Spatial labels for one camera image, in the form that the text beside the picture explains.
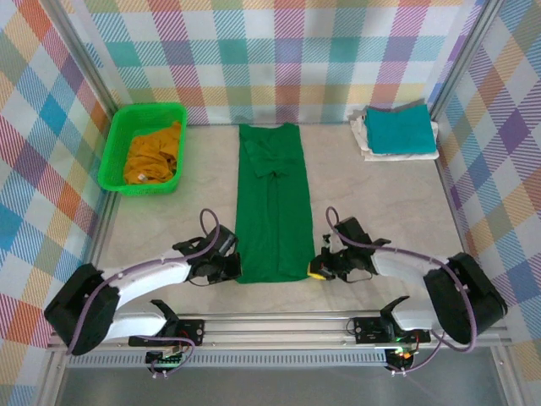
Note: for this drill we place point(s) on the green plastic basket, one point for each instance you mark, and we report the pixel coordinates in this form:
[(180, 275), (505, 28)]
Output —
[(110, 169)]

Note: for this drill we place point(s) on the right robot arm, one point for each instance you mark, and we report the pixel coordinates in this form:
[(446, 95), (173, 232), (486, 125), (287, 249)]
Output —
[(465, 296)]

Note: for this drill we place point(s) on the grey folded t-shirt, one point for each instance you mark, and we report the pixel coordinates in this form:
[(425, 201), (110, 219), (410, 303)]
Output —
[(412, 105)]

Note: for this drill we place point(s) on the yellow t-shirt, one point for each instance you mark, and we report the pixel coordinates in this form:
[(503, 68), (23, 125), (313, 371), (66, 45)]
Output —
[(148, 162)]

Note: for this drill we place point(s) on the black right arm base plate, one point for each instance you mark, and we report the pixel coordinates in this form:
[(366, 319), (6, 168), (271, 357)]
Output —
[(367, 330)]

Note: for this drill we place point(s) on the controller board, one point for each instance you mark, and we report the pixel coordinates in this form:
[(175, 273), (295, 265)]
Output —
[(162, 359), (401, 357)]

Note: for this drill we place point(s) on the right controller board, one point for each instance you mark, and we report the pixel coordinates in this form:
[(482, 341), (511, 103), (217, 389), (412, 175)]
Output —
[(401, 357)]

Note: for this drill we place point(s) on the aluminium frame post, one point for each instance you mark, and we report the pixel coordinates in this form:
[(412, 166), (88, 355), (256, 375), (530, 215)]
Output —
[(80, 59), (465, 55)]

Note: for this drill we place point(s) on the aluminium mounting rail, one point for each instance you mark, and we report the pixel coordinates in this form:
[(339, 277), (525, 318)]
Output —
[(274, 332)]

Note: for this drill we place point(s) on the aluminium side rail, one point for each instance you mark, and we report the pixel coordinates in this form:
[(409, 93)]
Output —
[(446, 190), (101, 237)]

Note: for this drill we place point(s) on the left controller board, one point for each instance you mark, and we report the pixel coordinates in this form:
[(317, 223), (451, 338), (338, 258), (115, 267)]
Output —
[(162, 359)]

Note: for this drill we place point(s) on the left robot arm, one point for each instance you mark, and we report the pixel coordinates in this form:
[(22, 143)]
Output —
[(84, 308)]

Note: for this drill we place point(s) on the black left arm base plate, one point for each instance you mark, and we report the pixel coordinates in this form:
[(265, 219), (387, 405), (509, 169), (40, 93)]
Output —
[(194, 330)]

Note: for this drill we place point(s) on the white folded t-shirt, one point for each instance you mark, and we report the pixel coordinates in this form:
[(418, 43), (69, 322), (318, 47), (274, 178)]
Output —
[(397, 157)]

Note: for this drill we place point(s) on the green t-shirt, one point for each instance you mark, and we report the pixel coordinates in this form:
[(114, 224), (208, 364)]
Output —
[(274, 211)]

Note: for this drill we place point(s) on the teal folded t-shirt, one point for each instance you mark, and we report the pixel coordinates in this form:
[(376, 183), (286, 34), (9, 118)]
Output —
[(399, 131)]

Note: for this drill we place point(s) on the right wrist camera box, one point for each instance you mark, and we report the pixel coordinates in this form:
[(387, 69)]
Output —
[(330, 244)]

